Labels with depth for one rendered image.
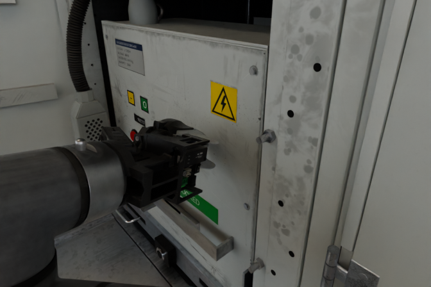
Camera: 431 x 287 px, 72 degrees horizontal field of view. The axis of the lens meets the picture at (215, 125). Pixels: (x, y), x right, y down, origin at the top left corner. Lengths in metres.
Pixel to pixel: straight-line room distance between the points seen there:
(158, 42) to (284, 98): 0.31
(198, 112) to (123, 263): 0.47
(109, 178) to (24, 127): 0.64
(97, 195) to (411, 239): 0.25
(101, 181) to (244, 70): 0.22
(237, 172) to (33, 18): 0.62
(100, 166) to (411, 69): 0.25
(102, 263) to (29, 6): 0.63
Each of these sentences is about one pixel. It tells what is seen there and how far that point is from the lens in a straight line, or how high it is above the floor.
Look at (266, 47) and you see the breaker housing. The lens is 0.37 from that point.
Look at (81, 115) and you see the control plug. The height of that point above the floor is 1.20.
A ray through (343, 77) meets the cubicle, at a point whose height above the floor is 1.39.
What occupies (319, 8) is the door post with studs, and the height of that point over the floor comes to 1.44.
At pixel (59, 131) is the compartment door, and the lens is 0.93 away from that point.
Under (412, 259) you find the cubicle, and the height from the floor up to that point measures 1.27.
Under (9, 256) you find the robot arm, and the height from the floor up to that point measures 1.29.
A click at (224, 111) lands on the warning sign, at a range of 0.44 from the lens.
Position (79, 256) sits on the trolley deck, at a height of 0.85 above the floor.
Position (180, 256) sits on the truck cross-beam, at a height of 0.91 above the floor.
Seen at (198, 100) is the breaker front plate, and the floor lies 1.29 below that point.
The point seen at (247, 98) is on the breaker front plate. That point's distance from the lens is 0.40.
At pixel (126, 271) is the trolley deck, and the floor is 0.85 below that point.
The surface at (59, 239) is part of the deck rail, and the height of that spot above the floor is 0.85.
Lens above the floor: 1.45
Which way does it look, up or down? 24 degrees down
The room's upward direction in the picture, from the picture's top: straight up
